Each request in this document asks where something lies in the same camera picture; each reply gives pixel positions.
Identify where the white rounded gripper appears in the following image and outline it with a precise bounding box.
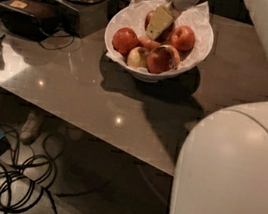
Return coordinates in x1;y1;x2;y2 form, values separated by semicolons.
146;0;199;40

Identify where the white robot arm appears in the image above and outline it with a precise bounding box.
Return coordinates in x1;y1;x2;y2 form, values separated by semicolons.
170;0;268;214

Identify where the red apple at back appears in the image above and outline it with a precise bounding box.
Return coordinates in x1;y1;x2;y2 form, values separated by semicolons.
138;35;160;50

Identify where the red apple at right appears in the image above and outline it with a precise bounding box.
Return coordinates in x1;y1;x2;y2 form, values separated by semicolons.
170;25;196;52

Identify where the white paper bowl liner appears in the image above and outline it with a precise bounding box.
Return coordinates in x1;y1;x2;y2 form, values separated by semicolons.
102;0;218;84

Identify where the red apple front centre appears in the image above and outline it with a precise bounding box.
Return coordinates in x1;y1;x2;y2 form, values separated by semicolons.
146;45;173;74

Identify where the red apple far left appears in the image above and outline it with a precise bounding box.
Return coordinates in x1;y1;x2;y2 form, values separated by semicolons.
112;27;138;55

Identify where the yellow-green apple at front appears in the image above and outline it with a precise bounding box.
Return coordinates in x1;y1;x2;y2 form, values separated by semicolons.
127;46;150;69

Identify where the red-yellow apple behind front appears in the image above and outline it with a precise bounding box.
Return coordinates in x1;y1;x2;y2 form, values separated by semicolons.
169;46;180;70

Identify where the white ceramic bowl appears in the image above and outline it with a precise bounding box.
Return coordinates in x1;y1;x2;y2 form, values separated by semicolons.
98;0;220;92

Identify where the grey metal stand block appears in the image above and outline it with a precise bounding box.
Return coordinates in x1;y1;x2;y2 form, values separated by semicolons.
45;0;108;38

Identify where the black box with label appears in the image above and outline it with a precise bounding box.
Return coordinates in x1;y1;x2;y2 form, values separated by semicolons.
0;0;60;41

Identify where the white shoe under table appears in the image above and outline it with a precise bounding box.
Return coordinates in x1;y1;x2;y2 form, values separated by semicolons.
19;110;44;145

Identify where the black cable on table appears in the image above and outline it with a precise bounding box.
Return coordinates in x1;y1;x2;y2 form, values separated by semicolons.
35;26;77;55

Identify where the black floor cable bundle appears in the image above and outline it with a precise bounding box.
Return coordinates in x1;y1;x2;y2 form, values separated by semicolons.
0;96;80;214

